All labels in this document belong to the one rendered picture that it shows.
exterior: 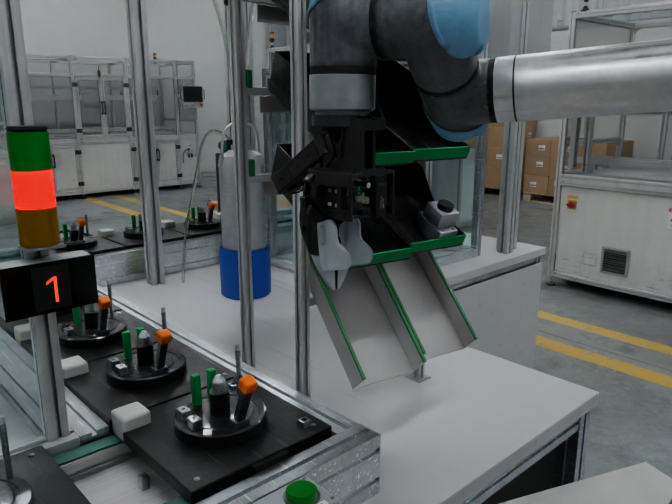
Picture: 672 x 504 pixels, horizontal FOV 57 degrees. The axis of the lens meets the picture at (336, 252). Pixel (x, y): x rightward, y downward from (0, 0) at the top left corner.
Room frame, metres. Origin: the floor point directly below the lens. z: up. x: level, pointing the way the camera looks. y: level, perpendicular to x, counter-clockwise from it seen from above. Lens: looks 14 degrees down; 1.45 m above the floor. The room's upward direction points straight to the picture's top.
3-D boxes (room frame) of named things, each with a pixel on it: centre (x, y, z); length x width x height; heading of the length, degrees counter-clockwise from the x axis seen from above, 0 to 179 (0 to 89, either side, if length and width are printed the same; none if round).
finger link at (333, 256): (0.71, 0.00, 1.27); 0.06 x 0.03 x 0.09; 43
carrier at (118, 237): (2.18, 0.70, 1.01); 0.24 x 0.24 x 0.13; 43
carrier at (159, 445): (0.84, 0.18, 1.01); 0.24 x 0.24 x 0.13; 43
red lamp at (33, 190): (0.80, 0.40, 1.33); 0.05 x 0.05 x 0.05
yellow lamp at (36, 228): (0.80, 0.40, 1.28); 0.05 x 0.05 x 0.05
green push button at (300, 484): (0.68, 0.04, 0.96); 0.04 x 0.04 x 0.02
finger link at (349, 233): (0.73, -0.02, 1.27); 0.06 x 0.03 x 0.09; 43
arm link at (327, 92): (0.72, -0.01, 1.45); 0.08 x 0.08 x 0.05
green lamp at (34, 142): (0.80, 0.40, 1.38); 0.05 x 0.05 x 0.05
